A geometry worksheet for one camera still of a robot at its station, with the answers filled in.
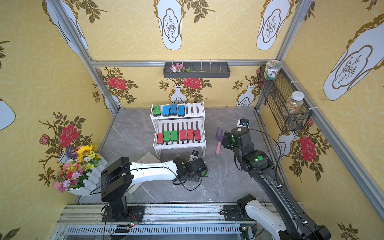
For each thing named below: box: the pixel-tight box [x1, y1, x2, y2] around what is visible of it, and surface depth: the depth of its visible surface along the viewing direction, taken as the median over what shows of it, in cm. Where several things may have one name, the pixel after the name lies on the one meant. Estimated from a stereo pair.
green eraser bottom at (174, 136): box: [170, 130, 178, 142], surface depth 90 cm
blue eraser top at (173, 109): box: [170, 104, 178, 116], surface depth 82 cm
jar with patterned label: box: [264, 60, 283, 81], surface depth 87 cm
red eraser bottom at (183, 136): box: [179, 129, 187, 141], surface depth 92 cm
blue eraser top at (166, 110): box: [162, 105, 171, 117], surface depth 81 cm
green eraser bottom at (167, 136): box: [163, 131, 171, 142], surface depth 90 cm
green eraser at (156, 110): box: [153, 105, 162, 117], surface depth 82 cm
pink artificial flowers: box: [169, 62, 196, 73], surface depth 89 cm
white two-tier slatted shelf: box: [150, 101, 207, 159], surface depth 87 cm
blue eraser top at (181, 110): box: [177, 105, 186, 117], surface depth 83 cm
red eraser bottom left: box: [156, 133, 165, 145], surface depth 87 cm
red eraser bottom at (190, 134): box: [187, 129, 194, 140], surface depth 90 cm
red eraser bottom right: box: [194, 129, 202, 141], surface depth 90 cm
